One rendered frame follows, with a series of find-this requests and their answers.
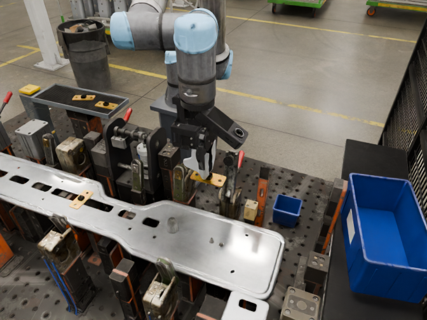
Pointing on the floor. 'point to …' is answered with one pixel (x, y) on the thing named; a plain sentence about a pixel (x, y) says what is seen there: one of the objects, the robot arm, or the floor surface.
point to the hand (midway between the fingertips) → (208, 173)
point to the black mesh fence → (410, 75)
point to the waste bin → (86, 53)
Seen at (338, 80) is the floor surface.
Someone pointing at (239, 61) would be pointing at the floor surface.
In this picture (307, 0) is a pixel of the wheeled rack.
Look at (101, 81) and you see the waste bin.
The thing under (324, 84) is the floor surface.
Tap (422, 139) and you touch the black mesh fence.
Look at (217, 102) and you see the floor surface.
